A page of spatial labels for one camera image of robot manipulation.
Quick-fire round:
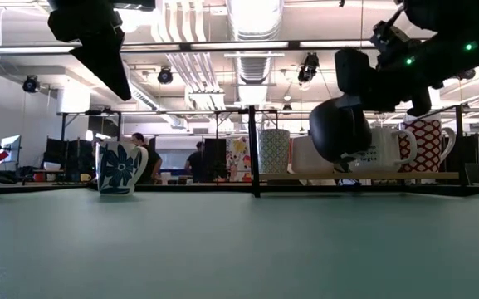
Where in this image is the white computer monitor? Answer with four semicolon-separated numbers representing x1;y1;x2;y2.
0;133;22;164

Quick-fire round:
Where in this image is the black metal shelf frame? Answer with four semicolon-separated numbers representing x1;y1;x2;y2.
247;103;468;199

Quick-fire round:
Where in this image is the wooden shelf board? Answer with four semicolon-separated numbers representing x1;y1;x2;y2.
257;171;460;181

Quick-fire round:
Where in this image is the colourful floral panel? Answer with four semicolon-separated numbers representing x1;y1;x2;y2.
226;136;252;183

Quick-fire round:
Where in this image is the black mug blue inside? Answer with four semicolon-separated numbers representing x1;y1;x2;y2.
308;96;374;164

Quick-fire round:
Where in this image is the silver ventilation duct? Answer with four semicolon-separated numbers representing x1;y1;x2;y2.
226;0;286;107

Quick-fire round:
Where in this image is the green lattice pattern mug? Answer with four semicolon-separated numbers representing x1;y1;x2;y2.
257;128;291;174

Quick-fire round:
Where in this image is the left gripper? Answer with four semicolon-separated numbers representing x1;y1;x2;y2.
46;0;133;102

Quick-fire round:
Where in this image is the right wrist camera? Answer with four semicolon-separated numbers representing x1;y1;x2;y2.
333;47;372;96

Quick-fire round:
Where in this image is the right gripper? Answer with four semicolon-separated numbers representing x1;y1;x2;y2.
346;61;440;118

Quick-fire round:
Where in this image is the green table mat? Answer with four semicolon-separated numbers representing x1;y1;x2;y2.
0;189;479;299

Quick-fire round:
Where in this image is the white mug blue flower print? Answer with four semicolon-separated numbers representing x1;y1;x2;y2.
95;140;149;197

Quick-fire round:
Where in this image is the person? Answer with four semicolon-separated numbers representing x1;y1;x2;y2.
130;131;164;186
183;140;208;184

